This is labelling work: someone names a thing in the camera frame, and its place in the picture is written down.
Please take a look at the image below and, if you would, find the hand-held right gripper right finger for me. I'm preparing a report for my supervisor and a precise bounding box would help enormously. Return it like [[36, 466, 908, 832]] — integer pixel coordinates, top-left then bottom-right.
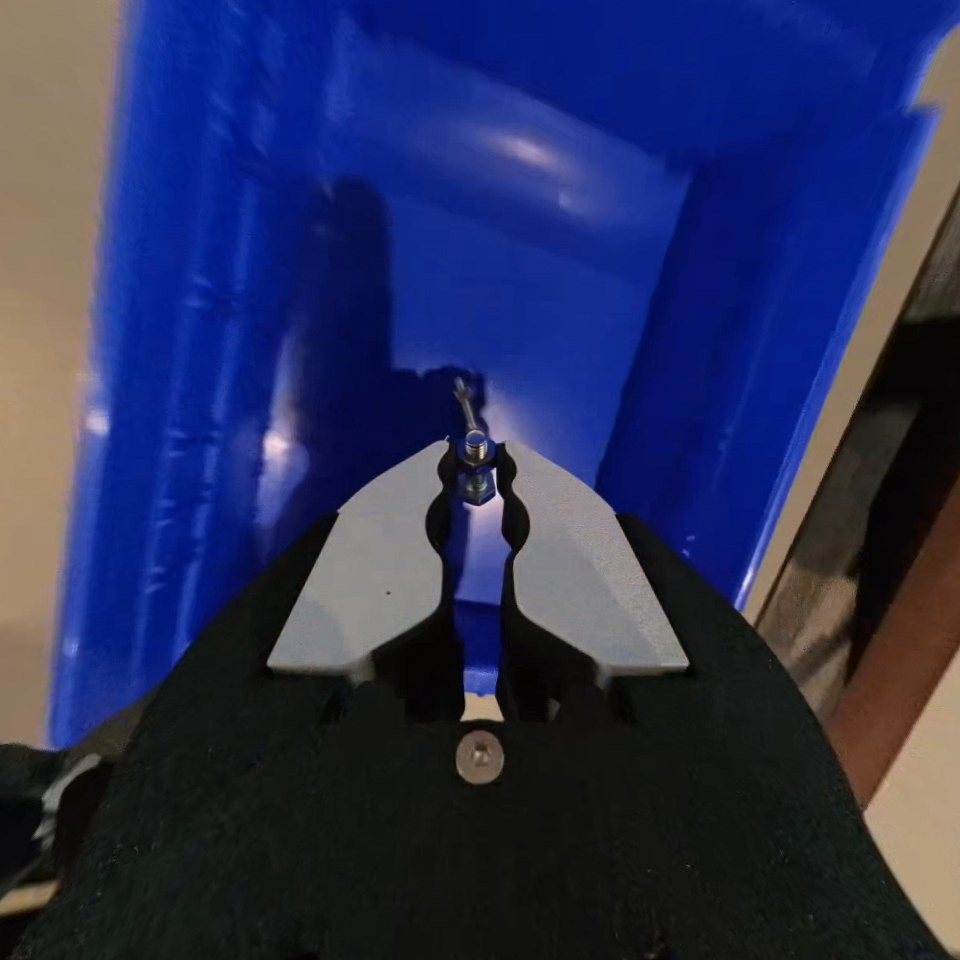
[[501, 439, 691, 682]]

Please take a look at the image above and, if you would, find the small metal screw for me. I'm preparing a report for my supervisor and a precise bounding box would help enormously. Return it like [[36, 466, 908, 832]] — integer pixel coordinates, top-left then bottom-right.
[[452, 377, 489, 435]]

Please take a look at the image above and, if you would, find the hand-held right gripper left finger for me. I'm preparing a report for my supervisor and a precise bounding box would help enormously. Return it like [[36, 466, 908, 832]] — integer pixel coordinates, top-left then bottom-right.
[[266, 438, 460, 685]]

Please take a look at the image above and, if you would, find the blue plastic bin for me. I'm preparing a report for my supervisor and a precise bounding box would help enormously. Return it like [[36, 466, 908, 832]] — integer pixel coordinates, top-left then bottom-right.
[[45, 0, 950, 751]]

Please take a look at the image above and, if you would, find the silver hex bolt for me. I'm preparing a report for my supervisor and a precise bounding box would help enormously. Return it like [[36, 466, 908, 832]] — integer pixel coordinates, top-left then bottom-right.
[[456, 429, 496, 510]]

